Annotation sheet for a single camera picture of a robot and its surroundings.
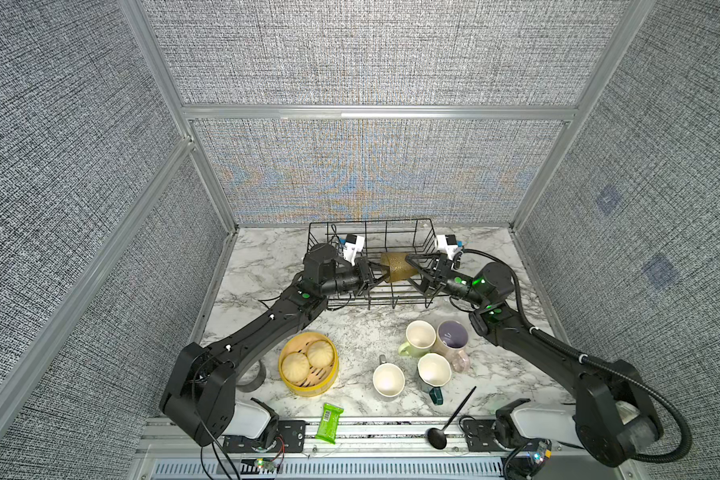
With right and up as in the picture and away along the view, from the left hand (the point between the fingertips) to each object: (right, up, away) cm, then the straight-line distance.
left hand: (394, 272), depth 71 cm
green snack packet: (-16, -38, +5) cm, 41 cm away
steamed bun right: (-19, -23, +10) cm, 31 cm away
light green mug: (+9, -19, +15) cm, 26 cm away
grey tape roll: (-36, -31, +10) cm, 49 cm away
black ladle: (+10, -40, +2) cm, 42 cm away
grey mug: (-1, -29, +8) cm, 30 cm away
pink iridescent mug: (+18, -21, +15) cm, 32 cm away
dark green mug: (+12, -28, +11) cm, 32 cm away
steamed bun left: (-25, -25, +8) cm, 36 cm away
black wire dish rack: (-4, +2, 0) cm, 4 cm away
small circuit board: (+34, -41, -2) cm, 54 cm away
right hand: (+2, +2, -3) cm, 4 cm away
